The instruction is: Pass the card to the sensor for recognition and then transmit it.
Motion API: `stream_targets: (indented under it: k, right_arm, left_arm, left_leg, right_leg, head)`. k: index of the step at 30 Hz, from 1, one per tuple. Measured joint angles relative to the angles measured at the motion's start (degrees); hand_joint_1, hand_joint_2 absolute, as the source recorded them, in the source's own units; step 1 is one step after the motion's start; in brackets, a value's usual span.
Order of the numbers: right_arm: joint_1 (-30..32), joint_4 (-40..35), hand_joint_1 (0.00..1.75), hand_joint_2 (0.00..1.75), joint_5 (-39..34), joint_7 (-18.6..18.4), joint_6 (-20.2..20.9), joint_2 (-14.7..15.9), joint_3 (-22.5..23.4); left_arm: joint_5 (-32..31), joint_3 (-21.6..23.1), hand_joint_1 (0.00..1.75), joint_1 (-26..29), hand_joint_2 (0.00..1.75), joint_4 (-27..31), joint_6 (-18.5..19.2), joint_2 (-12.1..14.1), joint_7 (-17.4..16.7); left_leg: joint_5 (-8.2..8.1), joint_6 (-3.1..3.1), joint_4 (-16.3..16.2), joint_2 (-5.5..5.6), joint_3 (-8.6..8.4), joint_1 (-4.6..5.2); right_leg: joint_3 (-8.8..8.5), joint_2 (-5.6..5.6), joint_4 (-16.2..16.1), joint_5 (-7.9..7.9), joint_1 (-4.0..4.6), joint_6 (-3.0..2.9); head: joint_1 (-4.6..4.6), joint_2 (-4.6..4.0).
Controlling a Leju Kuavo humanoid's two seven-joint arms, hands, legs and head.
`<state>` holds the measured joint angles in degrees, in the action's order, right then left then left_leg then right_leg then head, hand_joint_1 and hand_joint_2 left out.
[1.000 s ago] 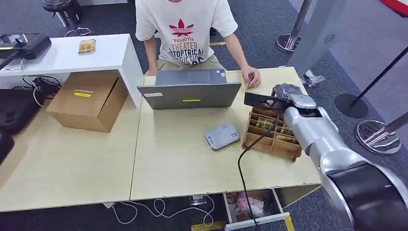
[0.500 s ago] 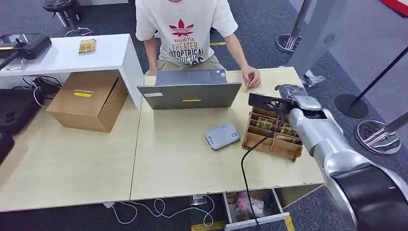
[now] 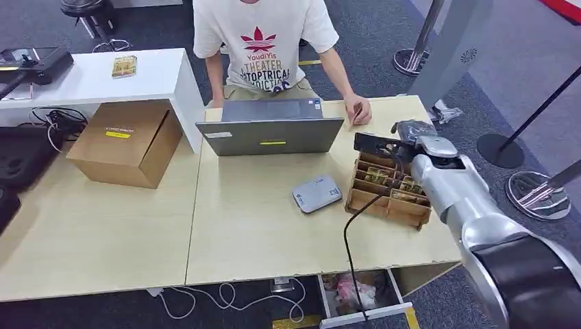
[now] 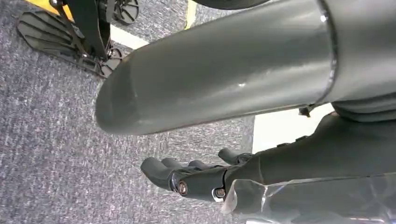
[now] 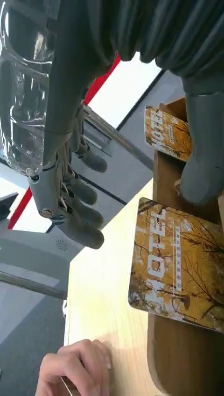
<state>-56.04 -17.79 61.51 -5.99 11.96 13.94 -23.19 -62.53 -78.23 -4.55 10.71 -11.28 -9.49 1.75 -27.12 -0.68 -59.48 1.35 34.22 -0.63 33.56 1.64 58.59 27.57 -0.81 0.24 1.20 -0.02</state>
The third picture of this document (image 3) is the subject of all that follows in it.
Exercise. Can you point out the person's left hand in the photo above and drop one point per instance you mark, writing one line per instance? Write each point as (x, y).
(361, 109)

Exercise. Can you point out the black stool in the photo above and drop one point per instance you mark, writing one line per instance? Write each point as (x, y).
(84, 7)

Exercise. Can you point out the grey card reader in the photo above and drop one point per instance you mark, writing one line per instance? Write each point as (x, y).
(317, 194)

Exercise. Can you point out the white panel foot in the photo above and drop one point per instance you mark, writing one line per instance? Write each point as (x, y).
(445, 114)

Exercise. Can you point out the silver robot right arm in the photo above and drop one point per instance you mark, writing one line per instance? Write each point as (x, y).
(454, 190)

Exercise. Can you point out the black stanchion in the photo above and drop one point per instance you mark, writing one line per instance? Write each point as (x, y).
(499, 152)

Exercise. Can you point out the pink plastic bag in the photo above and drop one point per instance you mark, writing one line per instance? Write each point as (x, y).
(349, 290)

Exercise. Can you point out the brown cardboard box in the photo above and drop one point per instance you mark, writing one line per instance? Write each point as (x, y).
(113, 150)

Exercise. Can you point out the grey standing panel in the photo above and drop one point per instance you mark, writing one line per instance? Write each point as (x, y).
(454, 45)

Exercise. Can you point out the wooden card box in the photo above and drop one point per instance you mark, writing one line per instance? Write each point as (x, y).
(399, 214)

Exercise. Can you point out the grey laptop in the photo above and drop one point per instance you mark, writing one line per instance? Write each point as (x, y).
(272, 134)

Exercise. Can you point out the red carpet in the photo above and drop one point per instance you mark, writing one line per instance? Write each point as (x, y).
(565, 9)

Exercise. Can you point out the white side table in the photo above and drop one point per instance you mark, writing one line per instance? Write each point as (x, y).
(150, 75)

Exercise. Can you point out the yellow card pack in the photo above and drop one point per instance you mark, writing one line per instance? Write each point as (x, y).
(124, 66)

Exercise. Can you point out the chrome stanchion with ringed base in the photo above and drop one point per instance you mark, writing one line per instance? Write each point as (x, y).
(408, 63)

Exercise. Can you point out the chrome stanchion with striped base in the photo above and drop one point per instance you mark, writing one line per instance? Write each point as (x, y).
(538, 197)

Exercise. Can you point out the yellow printed card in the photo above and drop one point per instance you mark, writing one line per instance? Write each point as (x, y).
(406, 197)
(377, 175)
(411, 186)

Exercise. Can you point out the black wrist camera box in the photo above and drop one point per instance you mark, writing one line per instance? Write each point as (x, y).
(374, 143)

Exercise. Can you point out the white open drawer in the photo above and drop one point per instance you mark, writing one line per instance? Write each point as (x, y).
(324, 299)

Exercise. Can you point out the grey power adapter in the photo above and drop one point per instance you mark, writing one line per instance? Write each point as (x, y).
(282, 284)

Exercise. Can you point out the yellow floor tape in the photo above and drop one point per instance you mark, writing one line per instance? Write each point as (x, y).
(295, 322)

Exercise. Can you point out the black desktop device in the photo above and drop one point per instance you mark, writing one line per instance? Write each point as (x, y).
(45, 64)

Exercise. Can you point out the person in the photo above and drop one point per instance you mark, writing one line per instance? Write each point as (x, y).
(261, 27)

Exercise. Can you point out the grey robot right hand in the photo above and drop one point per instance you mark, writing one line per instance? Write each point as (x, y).
(435, 146)

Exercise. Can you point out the large black case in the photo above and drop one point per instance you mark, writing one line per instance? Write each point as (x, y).
(22, 156)

